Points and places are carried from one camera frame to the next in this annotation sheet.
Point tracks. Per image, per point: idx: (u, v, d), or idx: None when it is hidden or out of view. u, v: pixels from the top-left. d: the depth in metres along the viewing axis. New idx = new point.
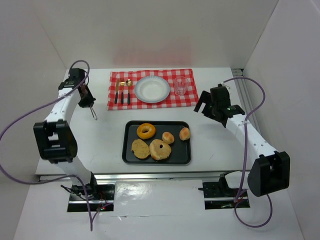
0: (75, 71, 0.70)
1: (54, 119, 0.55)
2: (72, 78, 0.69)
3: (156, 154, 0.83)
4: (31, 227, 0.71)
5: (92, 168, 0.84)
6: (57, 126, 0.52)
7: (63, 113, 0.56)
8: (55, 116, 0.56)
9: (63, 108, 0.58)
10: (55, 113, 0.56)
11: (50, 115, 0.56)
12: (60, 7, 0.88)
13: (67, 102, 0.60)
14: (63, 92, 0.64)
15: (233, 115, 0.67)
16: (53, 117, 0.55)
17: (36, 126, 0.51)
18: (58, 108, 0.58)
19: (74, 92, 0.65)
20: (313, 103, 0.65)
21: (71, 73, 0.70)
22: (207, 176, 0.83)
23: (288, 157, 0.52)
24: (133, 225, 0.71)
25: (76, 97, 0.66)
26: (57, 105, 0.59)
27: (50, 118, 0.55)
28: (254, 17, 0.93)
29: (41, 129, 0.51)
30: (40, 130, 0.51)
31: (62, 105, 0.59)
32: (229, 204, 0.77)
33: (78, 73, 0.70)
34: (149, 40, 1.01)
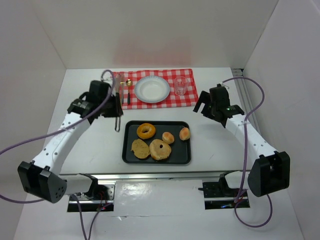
0: (96, 86, 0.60)
1: (41, 163, 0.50)
2: (90, 95, 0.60)
3: (156, 154, 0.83)
4: (32, 227, 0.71)
5: (92, 168, 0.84)
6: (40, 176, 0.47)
7: (54, 157, 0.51)
8: (44, 158, 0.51)
9: (56, 148, 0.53)
10: (46, 152, 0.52)
11: (40, 155, 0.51)
12: (60, 7, 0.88)
13: (64, 140, 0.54)
14: (68, 118, 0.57)
15: (233, 115, 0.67)
16: (42, 160, 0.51)
17: (21, 166, 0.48)
18: (52, 146, 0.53)
19: (81, 123, 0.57)
20: (313, 103, 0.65)
21: (91, 87, 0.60)
22: (207, 176, 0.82)
23: (288, 157, 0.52)
24: (133, 225, 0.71)
25: (82, 127, 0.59)
26: (54, 140, 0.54)
27: (38, 160, 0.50)
28: (254, 17, 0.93)
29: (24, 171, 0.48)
30: (23, 174, 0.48)
31: (59, 142, 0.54)
32: (229, 204, 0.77)
33: (98, 91, 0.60)
34: (149, 40, 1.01)
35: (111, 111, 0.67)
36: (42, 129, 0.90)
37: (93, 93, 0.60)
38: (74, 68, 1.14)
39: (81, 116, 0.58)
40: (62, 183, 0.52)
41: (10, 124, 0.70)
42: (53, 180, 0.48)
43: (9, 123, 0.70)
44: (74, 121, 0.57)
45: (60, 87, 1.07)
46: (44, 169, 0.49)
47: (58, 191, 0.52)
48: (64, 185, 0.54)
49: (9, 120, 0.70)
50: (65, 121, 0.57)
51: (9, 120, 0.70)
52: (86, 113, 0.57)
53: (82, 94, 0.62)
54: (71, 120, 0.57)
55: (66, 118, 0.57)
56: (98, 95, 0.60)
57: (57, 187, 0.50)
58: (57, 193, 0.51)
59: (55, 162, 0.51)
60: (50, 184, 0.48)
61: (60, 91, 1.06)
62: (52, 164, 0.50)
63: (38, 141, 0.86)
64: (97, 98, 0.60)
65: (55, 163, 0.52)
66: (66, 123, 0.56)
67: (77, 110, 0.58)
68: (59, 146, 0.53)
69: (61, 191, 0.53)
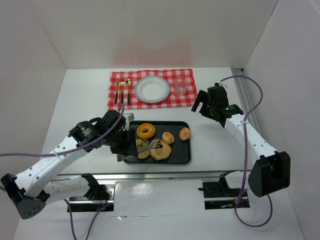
0: (110, 116, 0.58)
1: (21, 183, 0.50)
2: (101, 122, 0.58)
3: (155, 153, 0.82)
4: (31, 228, 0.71)
5: (92, 167, 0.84)
6: (15, 197, 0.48)
7: (33, 181, 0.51)
8: (25, 179, 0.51)
9: (40, 172, 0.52)
10: (29, 174, 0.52)
11: (23, 174, 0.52)
12: (59, 8, 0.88)
13: (50, 166, 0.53)
14: (65, 143, 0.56)
15: (232, 115, 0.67)
16: (22, 179, 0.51)
17: (3, 179, 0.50)
18: (38, 169, 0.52)
19: (75, 151, 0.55)
20: (313, 104, 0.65)
21: (105, 115, 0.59)
22: (207, 176, 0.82)
23: (288, 157, 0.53)
24: (133, 225, 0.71)
25: (76, 155, 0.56)
26: (42, 162, 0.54)
27: (19, 178, 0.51)
28: (254, 17, 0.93)
29: (5, 185, 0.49)
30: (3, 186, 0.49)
31: (45, 167, 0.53)
32: (229, 204, 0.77)
33: (109, 121, 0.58)
34: (149, 40, 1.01)
35: (119, 146, 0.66)
36: (42, 129, 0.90)
37: (104, 122, 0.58)
38: (74, 68, 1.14)
39: (78, 144, 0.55)
40: (39, 203, 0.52)
41: (9, 124, 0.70)
42: (24, 203, 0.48)
43: (10, 123, 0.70)
44: (69, 148, 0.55)
45: (60, 87, 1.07)
46: (19, 190, 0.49)
47: (32, 210, 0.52)
48: (42, 204, 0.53)
49: (9, 121, 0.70)
50: (61, 145, 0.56)
51: (10, 120, 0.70)
52: (83, 143, 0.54)
53: (94, 119, 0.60)
54: (67, 146, 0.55)
55: (63, 142, 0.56)
56: (107, 126, 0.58)
57: (30, 207, 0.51)
58: (30, 211, 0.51)
59: (33, 185, 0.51)
60: (21, 206, 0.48)
61: (60, 91, 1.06)
62: (28, 188, 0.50)
63: (37, 141, 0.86)
64: (104, 129, 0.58)
65: (33, 186, 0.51)
66: (61, 147, 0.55)
67: (78, 135, 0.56)
68: (42, 171, 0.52)
69: (37, 209, 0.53)
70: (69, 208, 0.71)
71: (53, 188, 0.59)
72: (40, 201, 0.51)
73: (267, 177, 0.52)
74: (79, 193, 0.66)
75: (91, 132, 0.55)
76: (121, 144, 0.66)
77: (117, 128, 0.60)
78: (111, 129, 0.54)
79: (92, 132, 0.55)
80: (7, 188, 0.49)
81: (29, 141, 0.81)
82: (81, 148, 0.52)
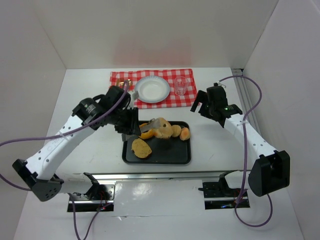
0: (113, 93, 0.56)
1: (32, 168, 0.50)
2: (105, 99, 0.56)
3: (158, 131, 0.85)
4: (31, 229, 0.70)
5: (93, 167, 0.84)
6: (28, 180, 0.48)
7: (44, 164, 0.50)
8: (35, 162, 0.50)
9: (49, 155, 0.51)
10: (39, 158, 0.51)
11: (32, 158, 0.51)
12: (59, 7, 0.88)
13: (58, 147, 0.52)
14: (70, 123, 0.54)
15: (232, 115, 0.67)
16: (33, 164, 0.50)
17: (14, 165, 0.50)
18: (47, 151, 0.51)
19: (82, 130, 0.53)
20: (313, 103, 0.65)
21: (109, 92, 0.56)
22: (207, 176, 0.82)
23: (288, 156, 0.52)
24: (133, 225, 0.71)
25: (83, 134, 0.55)
26: (49, 144, 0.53)
27: (30, 163, 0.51)
28: (254, 17, 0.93)
29: (18, 171, 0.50)
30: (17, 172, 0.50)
31: (53, 149, 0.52)
32: (229, 204, 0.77)
33: (114, 98, 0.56)
34: (149, 40, 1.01)
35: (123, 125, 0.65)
36: (42, 129, 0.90)
37: (109, 99, 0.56)
38: (74, 68, 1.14)
39: (83, 122, 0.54)
40: (54, 185, 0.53)
41: (9, 124, 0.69)
42: (39, 185, 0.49)
43: (9, 123, 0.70)
44: (74, 128, 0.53)
45: (60, 87, 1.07)
46: (32, 175, 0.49)
47: (50, 192, 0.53)
48: (58, 186, 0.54)
49: (9, 121, 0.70)
50: (66, 125, 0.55)
51: (9, 120, 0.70)
52: (89, 120, 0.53)
53: (98, 97, 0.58)
54: (71, 126, 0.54)
55: (68, 122, 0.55)
56: (112, 102, 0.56)
57: (47, 189, 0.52)
58: (47, 193, 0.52)
59: (45, 169, 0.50)
60: (36, 189, 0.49)
61: (60, 91, 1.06)
62: (39, 171, 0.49)
63: (37, 141, 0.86)
64: (109, 106, 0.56)
65: (45, 170, 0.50)
66: (66, 127, 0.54)
67: (82, 113, 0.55)
68: (51, 154, 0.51)
69: (54, 191, 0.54)
70: (73, 205, 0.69)
71: (65, 177, 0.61)
72: (54, 183, 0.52)
73: (268, 176, 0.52)
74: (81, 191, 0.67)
75: (96, 109, 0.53)
76: (125, 123, 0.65)
77: (122, 105, 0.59)
78: (117, 105, 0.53)
79: (97, 109, 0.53)
80: (20, 173, 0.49)
81: (29, 141, 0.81)
82: (87, 125, 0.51)
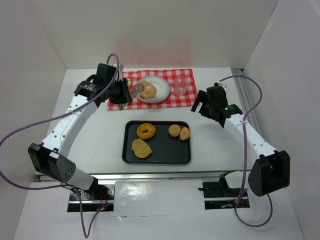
0: (103, 68, 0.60)
1: (50, 145, 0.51)
2: (97, 77, 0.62)
3: (144, 94, 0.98)
4: (31, 229, 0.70)
5: (93, 167, 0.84)
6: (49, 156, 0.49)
7: (62, 140, 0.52)
8: (52, 140, 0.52)
9: (64, 131, 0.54)
10: (55, 136, 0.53)
11: (48, 138, 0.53)
12: (59, 7, 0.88)
13: (71, 123, 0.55)
14: (76, 101, 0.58)
15: (232, 115, 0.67)
16: (50, 142, 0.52)
17: (31, 148, 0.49)
18: (61, 129, 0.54)
19: (88, 106, 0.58)
20: (313, 104, 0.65)
21: (98, 69, 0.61)
22: (207, 176, 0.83)
23: (288, 156, 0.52)
24: (133, 225, 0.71)
25: (89, 110, 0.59)
26: (62, 122, 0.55)
27: (46, 142, 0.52)
28: (254, 17, 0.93)
29: (37, 152, 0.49)
30: (34, 155, 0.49)
31: (66, 125, 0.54)
32: (229, 204, 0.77)
33: (105, 74, 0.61)
34: (149, 40, 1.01)
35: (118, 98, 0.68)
36: (41, 129, 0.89)
37: (100, 76, 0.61)
38: (74, 68, 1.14)
39: (87, 99, 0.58)
40: (72, 164, 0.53)
41: (9, 124, 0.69)
42: (60, 160, 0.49)
43: (10, 123, 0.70)
44: (81, 104, 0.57)
45: (60, 86, 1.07)
46: (52, 150, 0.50)
47: (68, 172, 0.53)
48: (74, 166, 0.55)
49: (9, 121, 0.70)
50: (73, 104, 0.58)
51: (9, 120, 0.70)
52: (93, 96, 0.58)
53: (90, 77, 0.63)
54: (78, 103, 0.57)
55: (73, 101, 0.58)
56: (105, 78, 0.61)
57: (66, 168, 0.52)
58: (66, 174, 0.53)
59: (63, 144, 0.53)
60: (58, 164, 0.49)
61: (60, 90, 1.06)
62: (60, 147, 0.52)
63: (37, 141, 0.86)
64: (104, 82, 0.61)
65: (63, 145, 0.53)
66: (73, 106, 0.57)
67: (84, 93, 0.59)
68: (66, 130, 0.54)
69: (71, 172, 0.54)
70: (80, 205, 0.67)
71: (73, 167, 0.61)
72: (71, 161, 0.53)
73: (268, 176, 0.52)
74: (80, 188, 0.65)
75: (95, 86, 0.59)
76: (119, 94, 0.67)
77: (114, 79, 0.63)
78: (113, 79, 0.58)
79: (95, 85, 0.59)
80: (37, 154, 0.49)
81: (29, 141, 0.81)
82: (93, 100, 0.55)
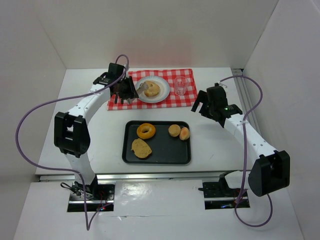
0: (113, 66, 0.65)
1: (75, 114, 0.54)
2: (108, 74, 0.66)
3: (149, 92, 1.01)
4: (30, 229, 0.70)
5: (92, 167, 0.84)
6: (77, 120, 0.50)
7: (85, 110, 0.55)
8: (77, 110, 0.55)
9: (87, 104, 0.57)
10: (79, 107, 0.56)
11: (72, 108, 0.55)
12: (60, 7, 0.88)
13: (93, 100, 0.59)
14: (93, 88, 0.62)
15: (232, 115, 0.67)
16: (75, 112, 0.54)
17: (57, 115, 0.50)
18: (84, 103, 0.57)
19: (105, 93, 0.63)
20: (313, 103, 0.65)
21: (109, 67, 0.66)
22: (207, 176, 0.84)
23: (288, 156, 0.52)
24: (133, 225, 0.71)
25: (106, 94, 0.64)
26: (84, 99, 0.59)
27: (71, 112, 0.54)
28: (254, 17, 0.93)
29: (62, 118, 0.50)
30: (59, 120, 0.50)
31: (89, 101, 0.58)
32: (229, 204, 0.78)
33: (116, 71, 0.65)
34: (149, 40, 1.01)
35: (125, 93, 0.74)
36: (42, 129, 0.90)
37: (112, 73, 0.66)
38: (74, 68, 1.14)
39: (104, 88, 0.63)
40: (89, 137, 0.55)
41: (9, 123, 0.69)
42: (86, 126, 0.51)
43: (10, 123, 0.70)
44: (100, 88, 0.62)
45: (61, 86, 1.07)
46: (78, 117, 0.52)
47: (85, 145, 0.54)
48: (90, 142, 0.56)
49: (9, 121, 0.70)
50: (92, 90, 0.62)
51: (9, 120, 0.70)
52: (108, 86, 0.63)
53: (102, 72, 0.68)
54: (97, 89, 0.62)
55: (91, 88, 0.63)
56: (115, 74, 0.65)
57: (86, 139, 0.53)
58: (84, 146, 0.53)
59: (86, 115, 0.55)
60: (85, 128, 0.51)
61: (60, 90, 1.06)
62: (84, 115, 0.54)
63: (37, 141, 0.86)
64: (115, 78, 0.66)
65: (86, 116, 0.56)
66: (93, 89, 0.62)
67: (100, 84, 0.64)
68: (89, 103, 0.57)
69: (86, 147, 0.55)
70: (85, 204, 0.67)
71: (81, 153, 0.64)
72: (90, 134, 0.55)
73: (268, 176, 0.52)
74: (84, 184, 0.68)
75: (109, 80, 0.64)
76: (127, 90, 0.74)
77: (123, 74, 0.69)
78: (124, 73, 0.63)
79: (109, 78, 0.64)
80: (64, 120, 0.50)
81: (29, 140, 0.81)
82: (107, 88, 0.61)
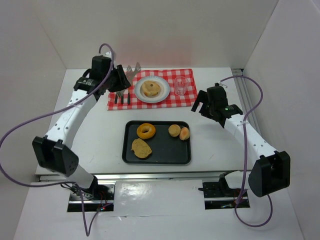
0: (98, 62, 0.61)
1: (54, 137, 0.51)
2: (93, 72, 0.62)
3: (147, 91, 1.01)
4: (31, 229, 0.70)
5: (93, 167, 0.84)
6: (55, 147, 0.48)
7: (65, 131, 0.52)
8: (56, 132, 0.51)
9: (67, 123, 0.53)
10: (58, 128, 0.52)
11: (51, 130, 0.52)
12: (60, 7, 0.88)
13: (74, 115, 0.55)
14: (76, 95, 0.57)
15: (232, 115, 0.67)
16: (54, 135, 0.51)
17: (35, 140, 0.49)
18: (63, 121, 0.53)
19: (88, 99, 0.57)
20: (313, 103, 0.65)
21: (93, 64, 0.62)
22: (207, 176, 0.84)
23: (288, 156, 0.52)
24: (133, 225, 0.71)
25: (89, 103, 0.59)
26: (64, 115, 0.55)
27: (50, 135, 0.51)
28: (254, 18, 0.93)
29: (40, 144, 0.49)
30: (38, 147, 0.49)
31: (69, 118, 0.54)
32: (229, 204, 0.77)
33: (101, 68, 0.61)
34: (149, 40, 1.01)
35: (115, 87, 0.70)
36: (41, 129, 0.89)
37: (96, 70, 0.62)
38: (74, 68, 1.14)
39: (87, 92, 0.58)
40: (74, 157, 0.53)
41: (9, 123, 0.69)
42: (66, 151, 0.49)
43: (10, 124, 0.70)
44: (82, 97, 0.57)
45: (60, 86, 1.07)
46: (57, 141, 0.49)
47: (71, 165, 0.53)
48: (77, 159, 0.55)
49: (9, 120, 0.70)
50: (73, 98, 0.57)
51: (10, 120, 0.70)
52: (93, 89, 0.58)
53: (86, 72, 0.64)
54: (79, 97, 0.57)
55: (73, 96, 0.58)
56: (101, 72, 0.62)
57: (70, 161, 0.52)
58: (70, 166, 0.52)
59: (67, 135, 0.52)
60: (65, 154, 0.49)
61: (60, 91, 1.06)
62: (63, 138, 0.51)
63: None
64: (101, 76, 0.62)
65: (67, 137, 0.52)
66: (74, 99, 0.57)
67: (83, 87, 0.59)
68: (69, 121, 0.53)
69: (73, 165, 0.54)
70: (82, 204, 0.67)
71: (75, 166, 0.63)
72: (75, 154, 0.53)
73: (267, 177, 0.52)
74: (82, 186, 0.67)
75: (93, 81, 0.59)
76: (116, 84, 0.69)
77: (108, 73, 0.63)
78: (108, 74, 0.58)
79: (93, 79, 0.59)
80: (42, 146, 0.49)
81: (29, 140, 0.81)
82: (91, 93, 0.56)
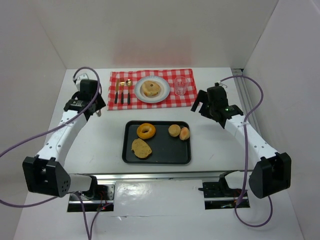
0: (86, 85, 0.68)
1: (46, 155, 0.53)
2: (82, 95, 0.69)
3: (147, 91, 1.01)
4: (31, 229, 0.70)
5: (93, 167, 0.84)
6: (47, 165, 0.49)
7: (58, 149, 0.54)
8: (48, 151, 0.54)
9: (59, 141, 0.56)
10: (50, 146, 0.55)
11: (43, 149, 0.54)
12: (60, 7, 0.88)
13: (65, 133, 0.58)
14: (66, 116, 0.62)
15: (232, 116, 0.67)
16: (46, 153, 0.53)
17: (25, 161, 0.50)
18: (55, 140, 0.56)
19: (79, 118, 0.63)
20: (312, 103, 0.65)
21: (81, 87, 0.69)
22: (207, 176, 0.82)
23: (289, 158, 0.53)
24: (133, 225, 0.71)
25: (79, 123, 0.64)
26: (55, 134, 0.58)
27: (42, 154, 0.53)
28: (254, 17, 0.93)
29: (31, 165, 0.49)
30: (29, 167, 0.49)
31: (60, 136, 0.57)
32: (229, 204, 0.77)
33: (88, 89, 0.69)
34: (149, 40, 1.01)
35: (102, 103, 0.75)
36: (41, 129, 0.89)
37: (85, 92, 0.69)
38: (74, 68, 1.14)
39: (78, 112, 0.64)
40: (66, 177, 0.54)
41: (9, 123, 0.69)
42: (58, 170, 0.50)
43: (10, 124, 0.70)
44: (72, 117, 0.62)
45: (60, 86, 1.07)
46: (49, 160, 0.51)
47: (64, 185, 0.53)
48: (69, 179, 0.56)
49: (10, 120, 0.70)
50: (64, 118, 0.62)
51: (10, 120, 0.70)
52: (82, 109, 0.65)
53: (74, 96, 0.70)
54: (69, 117, 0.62)
55: (64, 116, 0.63)
56: (89, 93, 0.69)
57: (62, 180, 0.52)
58: (63, 186, 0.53)
59: (59, 153, 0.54)
60: (57, 173, 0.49)
61: (60, 91, 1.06)
62: (56, 155, 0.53)
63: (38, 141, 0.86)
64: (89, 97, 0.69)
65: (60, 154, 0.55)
66: (65, 119, 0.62)
67: (73, 108, 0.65)
68: (61, 139, 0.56)
69: (66, 185, 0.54)
70: (82, 204, 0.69)
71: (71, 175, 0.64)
72: (67, 173, 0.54)
73: (268, 180, 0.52)
74: (83, 188, 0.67)
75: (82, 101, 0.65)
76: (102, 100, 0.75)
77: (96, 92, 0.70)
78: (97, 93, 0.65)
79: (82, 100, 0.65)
80: (32, 165, 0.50)
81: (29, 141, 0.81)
82: (82, 112, 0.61)
